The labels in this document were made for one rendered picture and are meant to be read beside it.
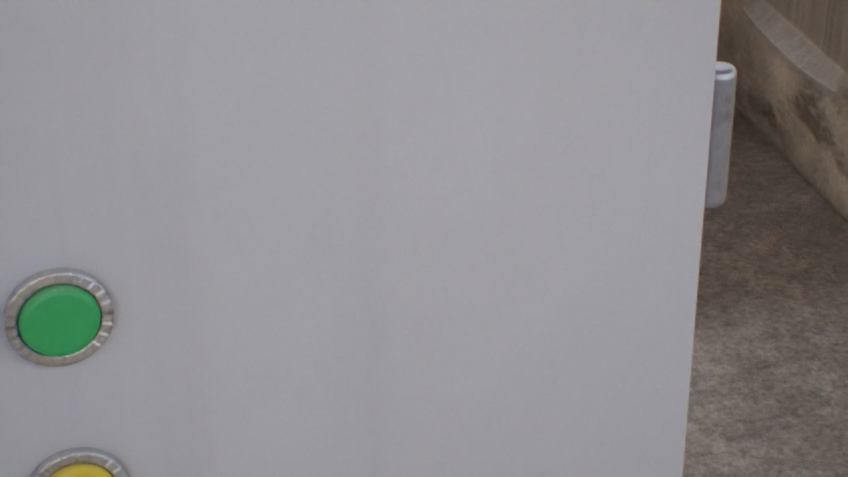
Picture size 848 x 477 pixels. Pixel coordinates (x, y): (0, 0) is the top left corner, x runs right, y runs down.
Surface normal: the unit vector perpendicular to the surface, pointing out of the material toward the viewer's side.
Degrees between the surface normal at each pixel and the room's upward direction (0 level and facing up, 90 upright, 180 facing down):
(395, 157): 90
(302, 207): 90
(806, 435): 0
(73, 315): 90
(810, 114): 96
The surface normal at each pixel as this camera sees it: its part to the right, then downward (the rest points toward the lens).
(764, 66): -0.96, 0.25
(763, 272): 0.00, -0.86
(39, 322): 0.30, 0.48
